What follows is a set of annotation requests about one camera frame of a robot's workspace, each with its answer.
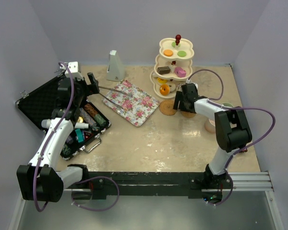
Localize orange poker chip stack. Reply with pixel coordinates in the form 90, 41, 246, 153
84, 103, 98, 117

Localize orange macaron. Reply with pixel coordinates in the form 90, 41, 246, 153
163, 49, 173, 57

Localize chocolate striped cake bar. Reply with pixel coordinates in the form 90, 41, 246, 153
157, 66, 171, 75

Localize green cup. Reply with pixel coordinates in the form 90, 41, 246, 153
222, 103, 234, 108

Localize woven coaster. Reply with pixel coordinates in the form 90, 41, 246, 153
159, 100, 177, 116
180, 111, 196, 118

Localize floral serving tray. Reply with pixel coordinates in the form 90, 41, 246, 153
102, 80, 160, 127

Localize black open case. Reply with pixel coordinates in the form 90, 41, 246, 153
16, 75, 111, 161

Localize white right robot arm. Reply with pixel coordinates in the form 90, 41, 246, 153
173, 83, 252, 188

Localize cream plain donut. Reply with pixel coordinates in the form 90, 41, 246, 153
167, 82, 176, 92

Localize pink cake slice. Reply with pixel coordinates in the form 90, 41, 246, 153
174, 67, 186, 78

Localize grey metronome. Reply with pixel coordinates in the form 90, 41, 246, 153
106, 50, 125, 81

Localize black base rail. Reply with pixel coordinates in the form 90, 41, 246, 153
69, 172, 233, 200

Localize green poker chip stack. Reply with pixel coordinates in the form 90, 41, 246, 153
93, 114, 107, 127

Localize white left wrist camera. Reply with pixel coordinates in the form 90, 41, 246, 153
65, 61, 84, 81

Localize metal tongs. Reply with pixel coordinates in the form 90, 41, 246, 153
99, 86, 133, 110

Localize cream three-tier dessert stand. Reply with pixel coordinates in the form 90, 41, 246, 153
150, 34, 195, 99

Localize yellow glazed donut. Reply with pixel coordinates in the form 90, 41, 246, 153
157, 78, 168, 85

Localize white small bottle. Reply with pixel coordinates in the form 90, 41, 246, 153
74, 123, 89, 129

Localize pink cup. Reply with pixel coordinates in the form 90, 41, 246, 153
204, 119, 216, 134

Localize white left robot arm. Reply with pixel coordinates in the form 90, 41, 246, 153
16, 75, 103, 203

